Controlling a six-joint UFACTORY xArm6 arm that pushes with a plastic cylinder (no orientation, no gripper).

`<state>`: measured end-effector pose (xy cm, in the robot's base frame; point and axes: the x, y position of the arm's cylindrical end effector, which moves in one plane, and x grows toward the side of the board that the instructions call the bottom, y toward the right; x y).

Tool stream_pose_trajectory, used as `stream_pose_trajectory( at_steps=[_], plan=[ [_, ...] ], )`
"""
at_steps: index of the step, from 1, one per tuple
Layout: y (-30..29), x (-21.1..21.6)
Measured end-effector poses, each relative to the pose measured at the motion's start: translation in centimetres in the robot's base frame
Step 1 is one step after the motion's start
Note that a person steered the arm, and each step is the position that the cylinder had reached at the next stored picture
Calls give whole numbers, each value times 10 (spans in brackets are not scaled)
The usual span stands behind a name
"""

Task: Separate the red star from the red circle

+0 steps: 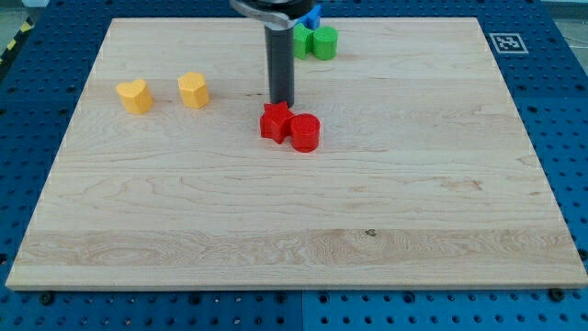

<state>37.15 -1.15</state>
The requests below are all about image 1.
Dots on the yellow heart block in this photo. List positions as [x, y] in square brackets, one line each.
[135, 96]

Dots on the red cylinder block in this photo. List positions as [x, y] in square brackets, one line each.
[305, 132]

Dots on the green star block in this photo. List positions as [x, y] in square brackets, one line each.
[302, 41]

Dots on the white fiducial marker tag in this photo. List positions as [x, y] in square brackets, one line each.
[508, 43]

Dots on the green cylinder block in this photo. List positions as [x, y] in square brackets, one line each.
[325, 41]

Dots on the red star block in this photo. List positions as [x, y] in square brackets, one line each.
[275, 121]

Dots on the blue block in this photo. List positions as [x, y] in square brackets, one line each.
[312, 20]

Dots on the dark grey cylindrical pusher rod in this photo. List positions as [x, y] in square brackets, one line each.
[280, 64]

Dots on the light wooden board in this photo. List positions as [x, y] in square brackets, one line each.
[424, 176]

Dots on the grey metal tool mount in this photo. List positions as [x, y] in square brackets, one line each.
[276, 14]

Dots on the yellow pentagon block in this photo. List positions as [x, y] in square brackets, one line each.
[193, 90]

